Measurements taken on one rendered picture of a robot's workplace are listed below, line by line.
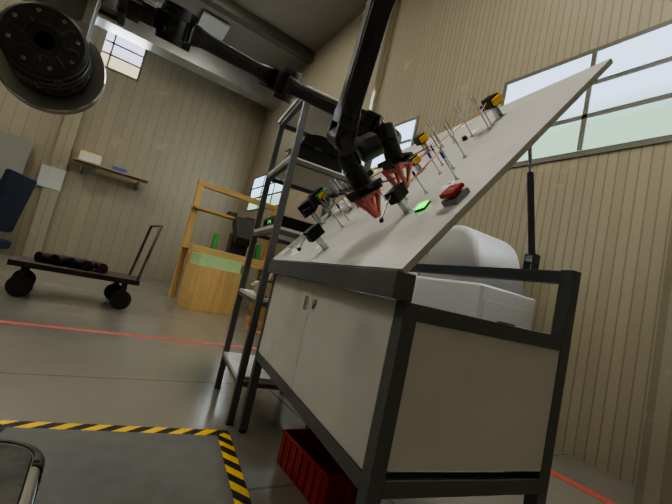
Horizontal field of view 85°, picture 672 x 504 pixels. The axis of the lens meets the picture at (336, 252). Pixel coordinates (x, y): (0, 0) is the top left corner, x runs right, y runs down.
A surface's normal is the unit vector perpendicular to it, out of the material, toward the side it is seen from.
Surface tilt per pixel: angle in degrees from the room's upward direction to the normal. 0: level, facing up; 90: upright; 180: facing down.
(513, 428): 90
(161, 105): 90
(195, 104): 90
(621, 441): 90
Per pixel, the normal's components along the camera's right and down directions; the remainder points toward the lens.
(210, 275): 0.58, 0.05
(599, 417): -0.82, -0.23
